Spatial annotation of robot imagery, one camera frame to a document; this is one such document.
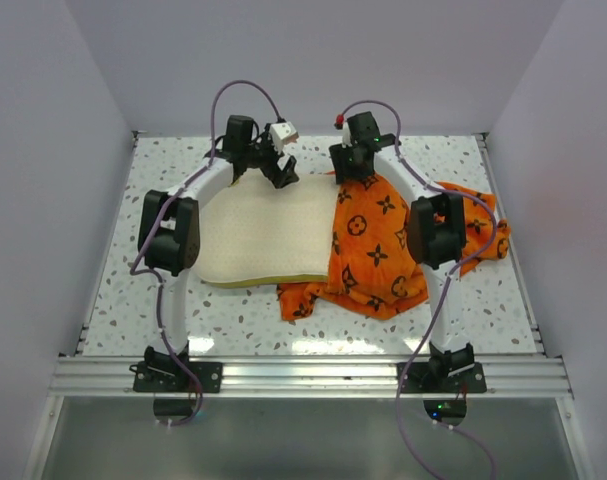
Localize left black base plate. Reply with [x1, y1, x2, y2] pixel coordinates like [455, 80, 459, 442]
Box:
[129, 361, 223, 394]

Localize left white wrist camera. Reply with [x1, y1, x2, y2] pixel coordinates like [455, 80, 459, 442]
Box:
[268, 121, 299, 153]

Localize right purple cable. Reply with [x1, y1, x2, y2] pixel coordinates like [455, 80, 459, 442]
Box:
[335, 98, 499, 480]

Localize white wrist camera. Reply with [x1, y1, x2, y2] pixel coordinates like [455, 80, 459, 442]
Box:
[334, 114, 352, 147]
[268, 121, 299, 153]

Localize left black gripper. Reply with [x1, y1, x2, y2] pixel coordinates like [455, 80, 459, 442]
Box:
[243, 125, 298, 189]

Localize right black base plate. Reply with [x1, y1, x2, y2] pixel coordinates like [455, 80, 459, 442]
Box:
[396, 361, 488, 394]

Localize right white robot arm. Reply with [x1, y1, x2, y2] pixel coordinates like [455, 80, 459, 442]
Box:
[330, 111, 474, 393]

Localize aluminium mounting rail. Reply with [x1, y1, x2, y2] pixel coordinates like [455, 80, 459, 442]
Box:
[48, 355, 573, 399]

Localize cream pillow yellow edge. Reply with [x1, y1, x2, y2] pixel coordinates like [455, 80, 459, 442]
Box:
[192, 173, 338, 288]

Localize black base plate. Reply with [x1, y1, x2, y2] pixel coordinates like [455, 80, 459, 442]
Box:
[396, 361, 488, 394]
[129, 361, 223, 394]

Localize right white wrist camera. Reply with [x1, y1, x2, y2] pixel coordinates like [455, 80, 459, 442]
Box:
[334, 114, 352, 147]

